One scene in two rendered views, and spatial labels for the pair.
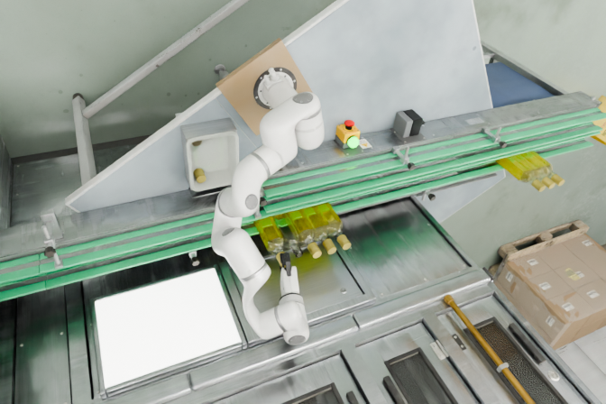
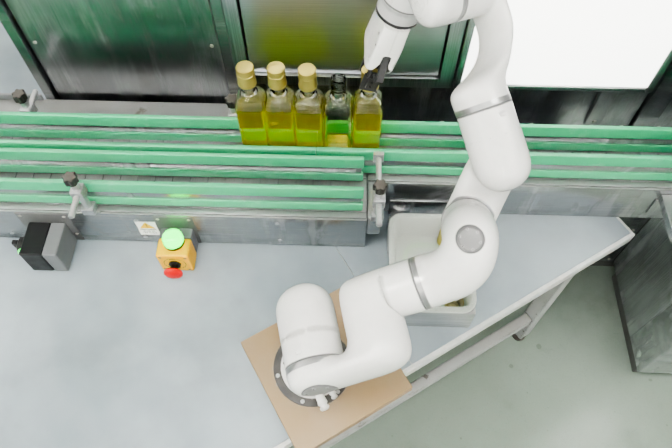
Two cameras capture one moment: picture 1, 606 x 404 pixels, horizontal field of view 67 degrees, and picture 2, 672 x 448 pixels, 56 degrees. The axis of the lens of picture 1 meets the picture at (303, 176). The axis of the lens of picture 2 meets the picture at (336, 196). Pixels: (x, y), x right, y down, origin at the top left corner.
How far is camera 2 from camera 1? 0.62 m
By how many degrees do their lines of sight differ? 23
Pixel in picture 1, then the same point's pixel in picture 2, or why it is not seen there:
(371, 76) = (121, 354)
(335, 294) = not seen: outside the picture
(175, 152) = not seen: hidden behind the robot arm
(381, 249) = (152, 26)
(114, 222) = (586, 196)
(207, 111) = (424, 343)
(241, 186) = (481, 270)
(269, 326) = not seen: outside the picture
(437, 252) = not seen: outside the picture
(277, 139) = (392, 334)
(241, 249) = (507, 158)
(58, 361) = not seen: outside the picture
